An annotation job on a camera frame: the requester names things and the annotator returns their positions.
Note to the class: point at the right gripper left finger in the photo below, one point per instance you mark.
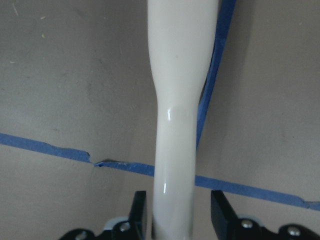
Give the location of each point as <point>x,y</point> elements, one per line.
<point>138,215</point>

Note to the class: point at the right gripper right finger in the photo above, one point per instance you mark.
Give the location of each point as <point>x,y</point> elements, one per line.
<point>223,216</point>

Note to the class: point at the beige hand brush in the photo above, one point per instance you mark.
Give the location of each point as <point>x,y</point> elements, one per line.
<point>181,36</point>

